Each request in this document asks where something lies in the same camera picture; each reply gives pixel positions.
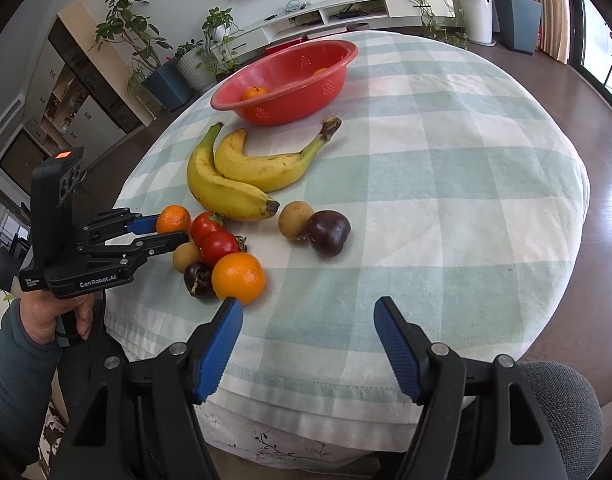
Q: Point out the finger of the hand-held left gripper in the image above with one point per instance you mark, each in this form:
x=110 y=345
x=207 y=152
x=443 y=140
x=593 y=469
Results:
x=160 y=242
x=143 y=224

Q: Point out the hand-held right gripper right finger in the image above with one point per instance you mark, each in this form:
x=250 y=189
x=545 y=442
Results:
x=396 y=345

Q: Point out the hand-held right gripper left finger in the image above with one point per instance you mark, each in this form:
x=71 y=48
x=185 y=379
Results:
x=220 y=345

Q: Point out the small orange mandarin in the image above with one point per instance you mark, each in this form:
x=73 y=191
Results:
x=256 y=93
x=174 y=219
x=320 y=71

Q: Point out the green grape fruit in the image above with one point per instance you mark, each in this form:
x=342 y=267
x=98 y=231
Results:
x=185 y=256

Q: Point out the large smooth orange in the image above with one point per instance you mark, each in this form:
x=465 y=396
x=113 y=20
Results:
x=238 y=277

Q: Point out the yellow banana slender stem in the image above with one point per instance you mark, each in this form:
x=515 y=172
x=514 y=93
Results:
x=210 y=185

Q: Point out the large brown longan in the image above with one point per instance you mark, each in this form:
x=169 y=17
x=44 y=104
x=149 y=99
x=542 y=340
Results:
x=295 y=219

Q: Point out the red plastic colander basin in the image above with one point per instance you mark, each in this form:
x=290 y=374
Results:
x=286 y=105

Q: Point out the person's left forearm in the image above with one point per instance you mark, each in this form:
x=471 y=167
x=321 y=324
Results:
x=15 y=390

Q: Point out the person's left hand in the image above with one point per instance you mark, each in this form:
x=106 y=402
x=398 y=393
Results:
x=38 y=317

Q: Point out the white floral cloth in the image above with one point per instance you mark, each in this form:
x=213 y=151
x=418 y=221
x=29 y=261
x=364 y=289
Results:
x=276 y=452

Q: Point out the yellow banana thick brown stem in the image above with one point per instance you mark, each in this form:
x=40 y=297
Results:
x=261 y=167

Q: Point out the dark glass display cabinet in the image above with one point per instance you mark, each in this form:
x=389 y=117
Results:
x=70 y=90

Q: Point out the leafy tree in dark pot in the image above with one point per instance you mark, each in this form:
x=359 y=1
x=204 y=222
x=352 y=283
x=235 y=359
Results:
x=168 y=85

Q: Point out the plant in white ribbed pot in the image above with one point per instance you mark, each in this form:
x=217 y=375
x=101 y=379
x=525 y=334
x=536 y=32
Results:
x=193 y=70

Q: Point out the green white checked tablecloth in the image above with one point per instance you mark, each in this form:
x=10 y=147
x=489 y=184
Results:
x=436 y=185

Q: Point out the grey fabric cushion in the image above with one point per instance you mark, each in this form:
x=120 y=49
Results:
x=561 y=395

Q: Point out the trailing plant small white pot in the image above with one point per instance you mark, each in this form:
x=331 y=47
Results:
x=219 y=32

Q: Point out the white low media cabinet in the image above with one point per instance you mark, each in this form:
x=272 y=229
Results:
x=286 y=25

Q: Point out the black set-top box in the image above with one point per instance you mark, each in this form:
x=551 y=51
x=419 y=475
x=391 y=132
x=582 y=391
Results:
x=350 y=12

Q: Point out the bushy plant tall white pot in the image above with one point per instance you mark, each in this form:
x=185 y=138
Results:
x=478 y=15

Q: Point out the broad-leaf plant tapered dark pot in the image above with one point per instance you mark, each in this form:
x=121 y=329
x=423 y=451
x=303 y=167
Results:
x=518 y=20

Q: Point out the beige curtain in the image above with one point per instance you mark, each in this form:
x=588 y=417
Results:
x=556 y=15

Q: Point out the glass sliding door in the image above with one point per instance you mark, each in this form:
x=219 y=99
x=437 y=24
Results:
x=598 y=35

